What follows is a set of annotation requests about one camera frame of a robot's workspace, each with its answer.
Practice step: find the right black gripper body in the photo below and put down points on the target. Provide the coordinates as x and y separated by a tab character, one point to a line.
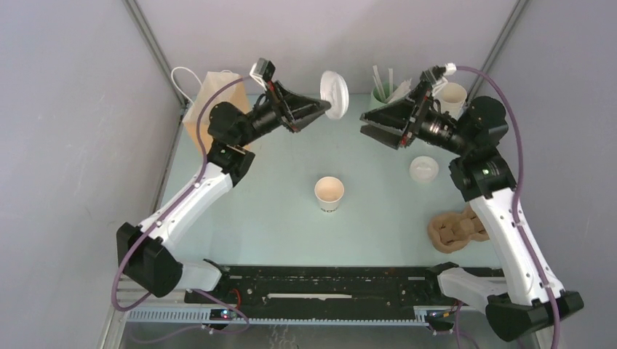
423	95

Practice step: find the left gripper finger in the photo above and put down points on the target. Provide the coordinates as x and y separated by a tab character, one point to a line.
302	116
293	99

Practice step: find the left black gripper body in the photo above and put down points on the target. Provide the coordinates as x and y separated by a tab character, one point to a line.
273	102

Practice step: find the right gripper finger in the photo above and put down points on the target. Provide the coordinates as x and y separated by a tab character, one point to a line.
382	136
393	117

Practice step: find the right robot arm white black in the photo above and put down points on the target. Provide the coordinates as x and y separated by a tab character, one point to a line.
532	298

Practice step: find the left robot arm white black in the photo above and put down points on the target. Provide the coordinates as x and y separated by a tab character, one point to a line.
146	252

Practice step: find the wrapped straw leftmost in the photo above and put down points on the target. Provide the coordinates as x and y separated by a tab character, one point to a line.
378	84

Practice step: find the green straw holder cup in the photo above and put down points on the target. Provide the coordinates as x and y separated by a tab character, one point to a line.
376	101

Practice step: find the stack of white paper cups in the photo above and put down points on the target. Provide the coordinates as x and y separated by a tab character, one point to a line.
452	98

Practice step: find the stack of white plastic lids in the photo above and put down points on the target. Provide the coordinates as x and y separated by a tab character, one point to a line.
423	169

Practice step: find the brown pulp cup carrier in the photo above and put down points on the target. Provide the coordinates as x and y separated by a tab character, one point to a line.
450	232

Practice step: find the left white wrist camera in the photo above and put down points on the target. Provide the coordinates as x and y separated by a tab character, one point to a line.
262	72

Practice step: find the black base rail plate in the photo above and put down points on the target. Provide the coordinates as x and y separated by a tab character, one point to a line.
345	293

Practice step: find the white cable duct strip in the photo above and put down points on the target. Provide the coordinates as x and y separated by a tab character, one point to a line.
203	316

